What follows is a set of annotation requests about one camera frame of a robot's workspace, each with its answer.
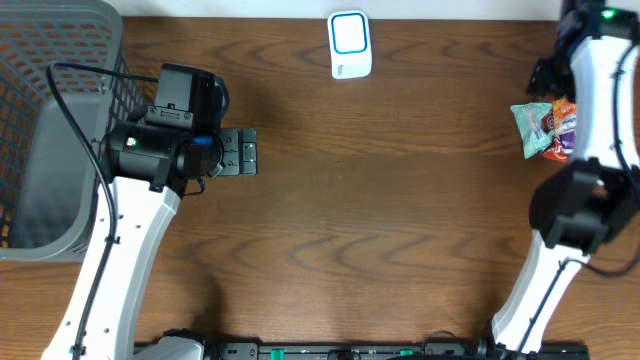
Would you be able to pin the brown orange candy bar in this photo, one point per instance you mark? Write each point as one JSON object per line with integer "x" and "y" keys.
{"x": 555, "y": 151}

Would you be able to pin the orange small snack packet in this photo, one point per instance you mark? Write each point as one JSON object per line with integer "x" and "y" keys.
{"x": 565, "y": 116}

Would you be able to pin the white barcode scanner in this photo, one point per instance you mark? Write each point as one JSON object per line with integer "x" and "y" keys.
{"x": 350, "y": 44}

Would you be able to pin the grey plastic mesh basket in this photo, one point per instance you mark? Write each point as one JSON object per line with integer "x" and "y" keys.
{"x": 48, "y": 186}

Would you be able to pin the red purple snack bag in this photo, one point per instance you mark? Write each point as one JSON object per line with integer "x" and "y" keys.
{"x": 567, "y": 141}

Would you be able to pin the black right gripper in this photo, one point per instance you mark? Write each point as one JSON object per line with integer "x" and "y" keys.
{"x": 546, "y": 76}

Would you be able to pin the teal snack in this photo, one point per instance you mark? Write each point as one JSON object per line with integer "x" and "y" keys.
{"x": 530, "y": 122}

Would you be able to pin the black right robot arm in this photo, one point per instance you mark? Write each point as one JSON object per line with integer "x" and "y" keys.
{"x": 594, "y": 197}

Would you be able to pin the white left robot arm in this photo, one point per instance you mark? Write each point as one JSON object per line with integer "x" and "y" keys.
{"x": 143, "y": 165}

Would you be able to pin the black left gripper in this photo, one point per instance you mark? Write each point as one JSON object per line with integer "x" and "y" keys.
{"x": 239, "y": 151}

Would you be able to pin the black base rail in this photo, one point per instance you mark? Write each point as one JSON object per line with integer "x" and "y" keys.
{"x": 375, "y": 351}

